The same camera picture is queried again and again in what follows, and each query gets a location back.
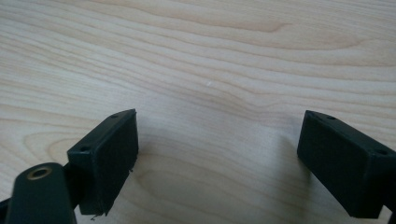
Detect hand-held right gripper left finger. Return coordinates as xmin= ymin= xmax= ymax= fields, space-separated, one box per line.
xmin=66 ymin=108 xmax=140 ymax=217

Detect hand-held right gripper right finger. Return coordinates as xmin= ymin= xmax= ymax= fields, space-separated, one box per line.
xmin=296 ymin=109 xmax=396 ymax=219

